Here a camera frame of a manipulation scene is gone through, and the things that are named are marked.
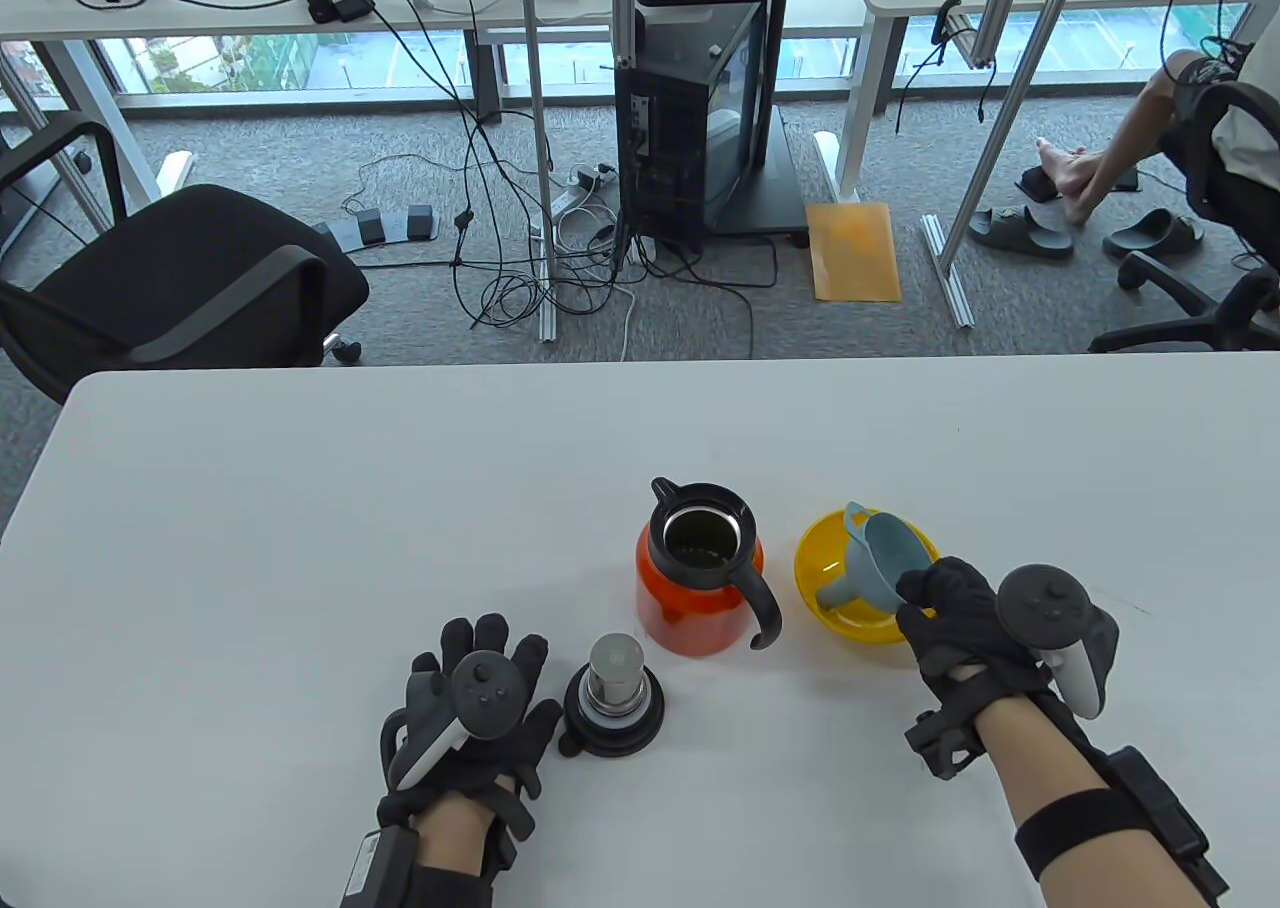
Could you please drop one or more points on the person's right forearm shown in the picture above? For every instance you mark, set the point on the person's right forearm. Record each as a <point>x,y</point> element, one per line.
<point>1040,778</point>

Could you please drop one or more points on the person's right hand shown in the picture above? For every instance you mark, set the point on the person's right hand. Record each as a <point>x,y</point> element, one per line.
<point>965,638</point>

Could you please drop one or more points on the black left glove controller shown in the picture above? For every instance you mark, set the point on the black left glove controller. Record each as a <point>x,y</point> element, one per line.
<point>480,693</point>

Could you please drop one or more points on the black stand base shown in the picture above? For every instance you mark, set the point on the black stand base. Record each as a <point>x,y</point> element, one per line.
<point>770,188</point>

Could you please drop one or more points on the person's left hand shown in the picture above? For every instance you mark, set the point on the person's left hand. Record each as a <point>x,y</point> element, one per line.
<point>480,758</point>

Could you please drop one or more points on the black swivel chair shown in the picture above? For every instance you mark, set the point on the black swivel chair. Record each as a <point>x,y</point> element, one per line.
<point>1220,248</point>

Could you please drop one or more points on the person's left little finger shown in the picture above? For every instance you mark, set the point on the person's left little finger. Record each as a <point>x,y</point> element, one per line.
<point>424,670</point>

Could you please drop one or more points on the black steel jug lid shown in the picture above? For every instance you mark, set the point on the black steel jug lid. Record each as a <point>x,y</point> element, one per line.
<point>612,703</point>

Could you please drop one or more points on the person's left thumb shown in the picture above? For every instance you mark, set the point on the person's left thumb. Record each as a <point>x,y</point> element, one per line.
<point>542,738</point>

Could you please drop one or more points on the black power adapter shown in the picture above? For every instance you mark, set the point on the black power adapter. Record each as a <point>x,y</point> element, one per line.
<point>338,5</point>

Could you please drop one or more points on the black right wrist bracket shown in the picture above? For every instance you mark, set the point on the black right wrist bracket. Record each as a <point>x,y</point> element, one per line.
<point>945,743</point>

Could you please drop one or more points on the white power strip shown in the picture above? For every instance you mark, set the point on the white power strip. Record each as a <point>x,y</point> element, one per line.
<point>580,191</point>

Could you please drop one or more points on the black right glove controller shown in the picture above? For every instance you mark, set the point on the black right glove controller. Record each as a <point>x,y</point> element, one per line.
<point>1050,608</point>

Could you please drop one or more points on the black office chair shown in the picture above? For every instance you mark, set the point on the black office chair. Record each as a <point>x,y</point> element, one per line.
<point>190,278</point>

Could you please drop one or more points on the blue-grey plastic funnel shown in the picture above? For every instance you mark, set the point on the blue-grey plastic funnel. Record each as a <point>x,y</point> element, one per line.
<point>885,558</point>

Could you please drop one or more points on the yellow paper envelope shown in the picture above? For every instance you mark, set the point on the yellow paper envelope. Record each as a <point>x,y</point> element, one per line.
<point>853,253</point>

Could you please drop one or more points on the person's left forearm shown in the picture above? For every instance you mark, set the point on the person's left forearm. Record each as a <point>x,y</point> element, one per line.
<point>452,833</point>

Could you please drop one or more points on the person's right fingers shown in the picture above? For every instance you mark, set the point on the person's right fingers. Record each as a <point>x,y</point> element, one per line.
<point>945,593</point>

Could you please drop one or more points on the black computer tower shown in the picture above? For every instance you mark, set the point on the black computer tower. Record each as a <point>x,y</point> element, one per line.
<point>680,118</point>

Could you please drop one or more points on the black foot pedals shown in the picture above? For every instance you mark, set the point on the black foot pedals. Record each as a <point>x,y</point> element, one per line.
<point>385,225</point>

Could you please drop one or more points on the aluminium frame post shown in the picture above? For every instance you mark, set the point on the aluminium frame post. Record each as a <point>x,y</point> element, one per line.
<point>990,138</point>
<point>540,148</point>

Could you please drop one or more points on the orange thermos jug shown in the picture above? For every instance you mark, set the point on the orange thermos jug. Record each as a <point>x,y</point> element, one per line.
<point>690,598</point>

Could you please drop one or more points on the person's left middle finger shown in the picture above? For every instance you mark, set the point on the person's left middle finger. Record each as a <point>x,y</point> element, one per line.
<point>492,633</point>

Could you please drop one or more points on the yellow plastic bowl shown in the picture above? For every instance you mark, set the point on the yellow plastic bowl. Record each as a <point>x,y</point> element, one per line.
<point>850,623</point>

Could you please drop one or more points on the black glove controller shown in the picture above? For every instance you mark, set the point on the black glove controller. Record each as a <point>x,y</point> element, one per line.
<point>480,693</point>
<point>1050,608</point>

